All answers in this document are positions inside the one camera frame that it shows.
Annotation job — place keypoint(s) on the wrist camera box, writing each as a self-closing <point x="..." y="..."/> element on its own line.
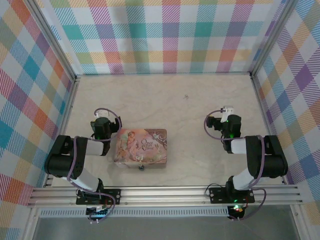
<point x="227" y="110"/>
<point x="102" y="115"/>

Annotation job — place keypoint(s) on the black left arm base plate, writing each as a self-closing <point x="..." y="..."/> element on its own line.
<point x="115" y="195"/>

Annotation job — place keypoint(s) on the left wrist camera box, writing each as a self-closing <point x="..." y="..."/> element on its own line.
<point x="102" y="115"/>

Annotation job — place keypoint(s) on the grey metal panel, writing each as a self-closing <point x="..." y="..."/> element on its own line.
<point x="162" y="228"/>

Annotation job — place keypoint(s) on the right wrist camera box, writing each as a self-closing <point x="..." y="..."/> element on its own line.
<point x="227" y="110"/>

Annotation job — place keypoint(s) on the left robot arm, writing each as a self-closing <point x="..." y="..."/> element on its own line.
<point x="62" y="162"/>

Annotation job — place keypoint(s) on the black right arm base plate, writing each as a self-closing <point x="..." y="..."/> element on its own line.
<point x="217" y="196"/>

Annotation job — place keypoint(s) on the aluminium frame rail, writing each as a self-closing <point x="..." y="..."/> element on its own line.
<point x="263" y="112"/>
<point x="162" y="74"/>
<point x="71" y="100"/>

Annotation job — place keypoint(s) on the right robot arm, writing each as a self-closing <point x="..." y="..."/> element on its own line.
<point x="272" y="162"/>

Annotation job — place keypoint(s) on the aluminium frame post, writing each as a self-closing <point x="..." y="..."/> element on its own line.
<point x="271" y="37"/>
<point x="30" y="225"/>
<point x="298" y="222"/>
<point x="55" y="40"/>

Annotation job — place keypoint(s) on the long aluminium mounting rail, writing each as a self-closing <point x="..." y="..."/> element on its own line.
<point x="162" y="195"/>

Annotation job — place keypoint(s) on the pink decorated storage box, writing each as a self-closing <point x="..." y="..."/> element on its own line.
<point x="135" y="147"/>

